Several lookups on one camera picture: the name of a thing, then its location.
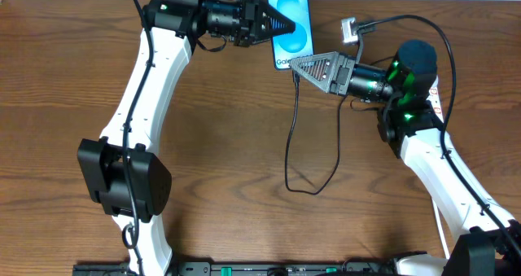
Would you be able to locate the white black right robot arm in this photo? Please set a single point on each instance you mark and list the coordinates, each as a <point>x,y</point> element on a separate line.
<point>411,122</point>

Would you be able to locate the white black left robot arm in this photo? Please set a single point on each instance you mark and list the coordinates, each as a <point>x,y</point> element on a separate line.
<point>122,169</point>

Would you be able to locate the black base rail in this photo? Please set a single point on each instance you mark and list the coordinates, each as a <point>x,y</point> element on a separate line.
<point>202,268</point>

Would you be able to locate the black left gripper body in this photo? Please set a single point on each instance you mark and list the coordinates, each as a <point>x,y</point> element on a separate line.
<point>250,19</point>

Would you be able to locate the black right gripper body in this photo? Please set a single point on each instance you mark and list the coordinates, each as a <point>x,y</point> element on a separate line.
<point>343,75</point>

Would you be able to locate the white power strip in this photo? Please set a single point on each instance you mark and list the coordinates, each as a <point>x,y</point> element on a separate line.
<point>434,99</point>

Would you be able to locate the blue Galaxy smartphone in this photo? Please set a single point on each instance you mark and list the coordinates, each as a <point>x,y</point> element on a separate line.
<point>298,41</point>

